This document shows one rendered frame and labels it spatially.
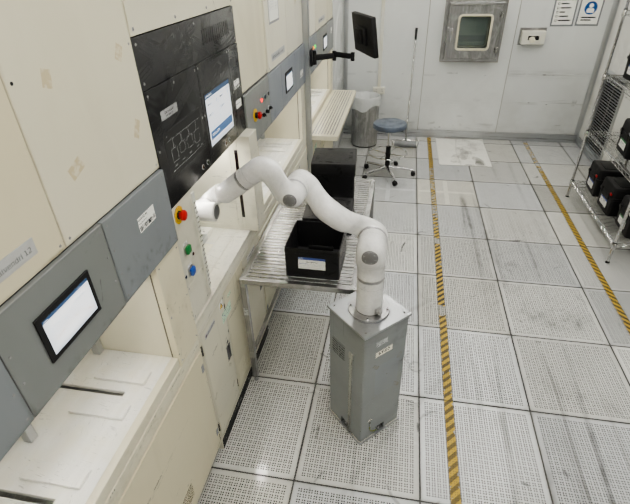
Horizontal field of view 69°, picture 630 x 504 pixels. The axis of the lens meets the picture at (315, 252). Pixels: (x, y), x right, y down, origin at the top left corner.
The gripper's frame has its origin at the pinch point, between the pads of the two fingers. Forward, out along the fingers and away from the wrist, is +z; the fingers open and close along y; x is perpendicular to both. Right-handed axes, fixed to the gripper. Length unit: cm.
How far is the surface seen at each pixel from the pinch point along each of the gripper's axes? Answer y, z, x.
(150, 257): -53, -31, 12
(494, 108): 452, -223, -81
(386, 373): -9, -109, -78
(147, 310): -51, -22, -13
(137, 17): -28, -30, 78
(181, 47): -3, -30, 66
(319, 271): 18, -72, -41
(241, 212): 42, -26, -23
